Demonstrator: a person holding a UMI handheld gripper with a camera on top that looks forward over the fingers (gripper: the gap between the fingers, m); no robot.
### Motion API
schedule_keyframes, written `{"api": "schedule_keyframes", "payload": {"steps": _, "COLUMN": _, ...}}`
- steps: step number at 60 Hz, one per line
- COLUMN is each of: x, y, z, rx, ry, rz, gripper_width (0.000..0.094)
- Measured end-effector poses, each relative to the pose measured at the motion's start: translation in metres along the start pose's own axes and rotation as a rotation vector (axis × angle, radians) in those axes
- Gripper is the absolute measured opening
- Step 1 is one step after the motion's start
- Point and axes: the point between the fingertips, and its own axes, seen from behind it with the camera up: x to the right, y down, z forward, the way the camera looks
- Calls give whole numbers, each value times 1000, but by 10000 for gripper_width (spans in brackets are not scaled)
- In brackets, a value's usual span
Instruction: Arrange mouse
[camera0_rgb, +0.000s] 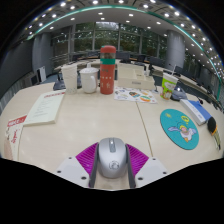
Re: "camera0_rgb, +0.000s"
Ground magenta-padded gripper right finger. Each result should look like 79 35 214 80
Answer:
125 143 170 189

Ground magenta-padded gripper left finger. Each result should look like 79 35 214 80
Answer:
54 142 100 190

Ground silver grey computer mouse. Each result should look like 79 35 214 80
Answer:
97 136 128 180

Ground round teal cartoon mouse pad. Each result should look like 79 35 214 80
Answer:
159 108 201 151

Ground colourful sticker sheet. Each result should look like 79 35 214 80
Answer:
113 85 159 105

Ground white paper booklet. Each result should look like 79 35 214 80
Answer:
22 91 67 127

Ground blue and white book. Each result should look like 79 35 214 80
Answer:
179 98 213 127

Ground red and white leaflet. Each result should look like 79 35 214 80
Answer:
2 114 29 161

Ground white lidded mug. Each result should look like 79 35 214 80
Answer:
78 67 100 95

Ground dark grey conference microphone unit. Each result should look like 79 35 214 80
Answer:
171 86 189 102

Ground green printed paper cup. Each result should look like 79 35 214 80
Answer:
159 64 180 101

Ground translucent white plastic cup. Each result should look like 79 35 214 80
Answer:
60 63 79 95

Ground beige cardboard box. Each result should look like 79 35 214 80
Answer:
116 62 157 91

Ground red bottle with green band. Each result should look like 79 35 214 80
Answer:
99 45 118 96

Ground dark office chairs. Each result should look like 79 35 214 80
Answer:
69 49 218 98

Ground round ceiling lights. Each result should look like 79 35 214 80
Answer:
23 0 221 68

